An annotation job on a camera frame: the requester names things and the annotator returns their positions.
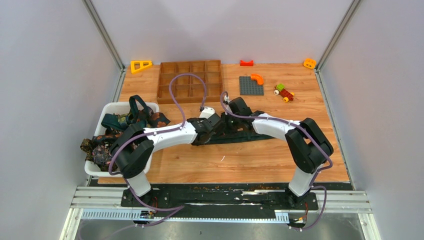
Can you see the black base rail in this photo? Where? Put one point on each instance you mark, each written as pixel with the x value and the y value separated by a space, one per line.
pixel 228 200

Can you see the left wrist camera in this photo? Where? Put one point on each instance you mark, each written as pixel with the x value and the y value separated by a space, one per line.
pixel 206 113

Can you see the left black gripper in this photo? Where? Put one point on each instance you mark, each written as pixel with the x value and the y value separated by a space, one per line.
pixel 201 121

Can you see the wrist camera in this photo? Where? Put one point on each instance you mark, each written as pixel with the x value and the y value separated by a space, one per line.
pixel 226 99
pixel 206 113

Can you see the orange curved block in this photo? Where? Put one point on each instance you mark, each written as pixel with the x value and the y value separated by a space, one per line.
pixel 258 78

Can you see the white plastic basket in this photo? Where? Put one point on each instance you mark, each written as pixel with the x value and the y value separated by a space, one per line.
pixel 110 108

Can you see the orange round block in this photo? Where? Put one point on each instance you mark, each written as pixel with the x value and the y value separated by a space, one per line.
pixel 310 63

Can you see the dark green leaf tie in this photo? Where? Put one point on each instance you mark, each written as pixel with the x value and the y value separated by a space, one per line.
pixel 237 137

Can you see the wooden compartment tray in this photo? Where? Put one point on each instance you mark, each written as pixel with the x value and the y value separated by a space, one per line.
pixel 190 81

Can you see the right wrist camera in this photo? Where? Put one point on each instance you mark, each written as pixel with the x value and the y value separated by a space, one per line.
pixel 226 99

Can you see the yellow triangular block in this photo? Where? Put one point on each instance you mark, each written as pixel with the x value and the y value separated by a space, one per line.
pixel 137 66

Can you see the toy brick car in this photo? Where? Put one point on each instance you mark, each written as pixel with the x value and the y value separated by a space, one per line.
pixel 280 90

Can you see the pile of patterned ties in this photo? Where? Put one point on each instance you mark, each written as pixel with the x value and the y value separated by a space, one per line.
pixel 98 148

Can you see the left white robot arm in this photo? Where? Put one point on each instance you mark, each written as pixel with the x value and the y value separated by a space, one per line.
pixel 132 151

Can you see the red plastic block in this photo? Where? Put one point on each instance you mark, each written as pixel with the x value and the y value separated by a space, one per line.
pixel 249 63

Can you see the grey studded baseplate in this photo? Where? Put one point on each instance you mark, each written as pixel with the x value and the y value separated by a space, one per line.
pixel 249 87

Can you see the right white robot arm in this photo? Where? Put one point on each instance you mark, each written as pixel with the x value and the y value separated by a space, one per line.
pixel 308 145

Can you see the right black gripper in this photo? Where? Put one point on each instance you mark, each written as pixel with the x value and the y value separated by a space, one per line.
pixel 226 131

